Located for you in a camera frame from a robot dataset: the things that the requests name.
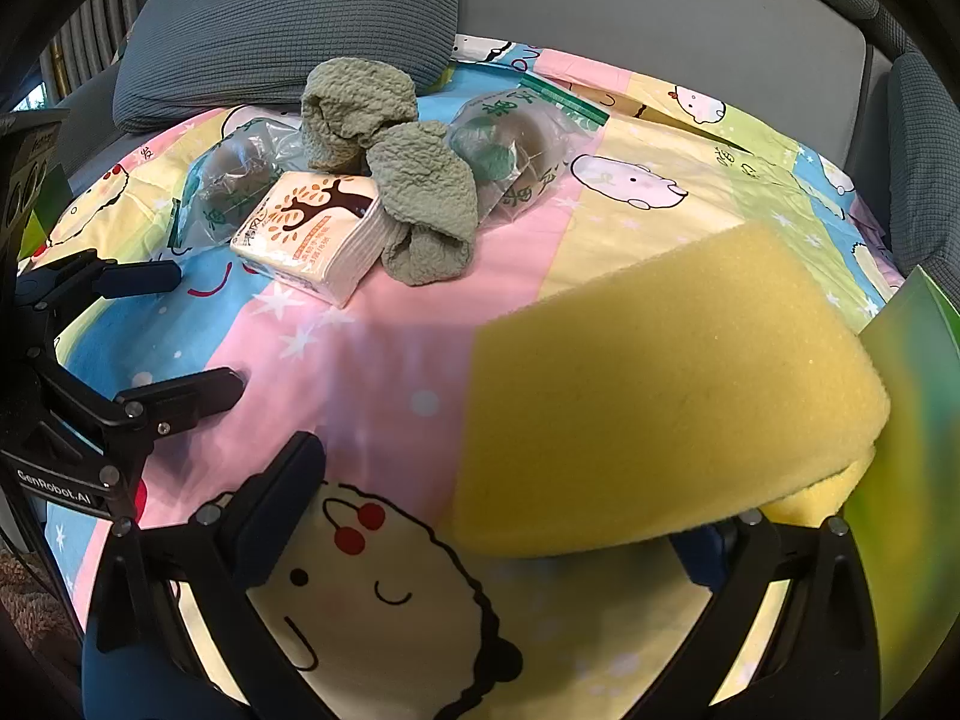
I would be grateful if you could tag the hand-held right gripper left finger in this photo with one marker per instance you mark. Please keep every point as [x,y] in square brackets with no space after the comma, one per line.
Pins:
[281,502]

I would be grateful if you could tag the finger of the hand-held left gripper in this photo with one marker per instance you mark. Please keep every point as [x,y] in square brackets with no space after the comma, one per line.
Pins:
[195,394]
[139,279]

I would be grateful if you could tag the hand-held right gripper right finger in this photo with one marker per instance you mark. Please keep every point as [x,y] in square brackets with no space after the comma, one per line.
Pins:
[701,555]

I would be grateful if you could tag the clear bag of brown fruit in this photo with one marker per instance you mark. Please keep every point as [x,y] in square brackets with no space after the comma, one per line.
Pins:
[510,142]
[225,180]

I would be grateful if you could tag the yellow sponge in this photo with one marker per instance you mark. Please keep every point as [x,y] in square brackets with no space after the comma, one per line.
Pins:
[660,405]

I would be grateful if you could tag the tissue pack with tree print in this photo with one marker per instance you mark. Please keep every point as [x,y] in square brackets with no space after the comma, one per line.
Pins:
[307,232]

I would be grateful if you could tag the green crinkled towel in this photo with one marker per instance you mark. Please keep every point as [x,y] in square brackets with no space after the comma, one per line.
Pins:
[352,105]

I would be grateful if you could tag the grey-green sock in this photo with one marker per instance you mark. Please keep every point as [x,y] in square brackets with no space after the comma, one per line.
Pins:
[427,187]

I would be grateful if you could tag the grey pleated curtain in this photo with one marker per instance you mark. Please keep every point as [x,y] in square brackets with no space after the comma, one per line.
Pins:
[90,30]

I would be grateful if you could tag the cartoon printed blanket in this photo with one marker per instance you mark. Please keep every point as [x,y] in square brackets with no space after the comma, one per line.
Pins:
[420,360]

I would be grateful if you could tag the grey-blue pillow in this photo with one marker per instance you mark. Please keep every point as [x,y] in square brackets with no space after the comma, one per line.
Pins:
[285,22]

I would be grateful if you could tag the grey sofa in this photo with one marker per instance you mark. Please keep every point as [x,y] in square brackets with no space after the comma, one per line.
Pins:
[675,7]

